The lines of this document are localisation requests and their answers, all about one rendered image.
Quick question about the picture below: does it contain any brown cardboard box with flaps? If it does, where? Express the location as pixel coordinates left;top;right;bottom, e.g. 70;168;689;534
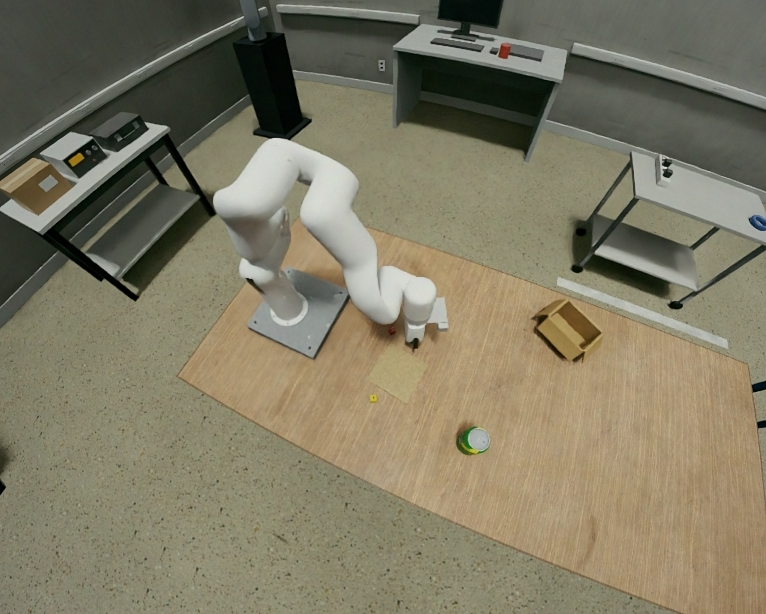
537;299;604;364

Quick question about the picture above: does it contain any beige square mat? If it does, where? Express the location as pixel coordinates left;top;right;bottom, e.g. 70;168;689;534
367;343;428;403

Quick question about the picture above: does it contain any green drink can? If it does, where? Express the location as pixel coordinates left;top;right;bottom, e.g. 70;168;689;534
456;427;490;456

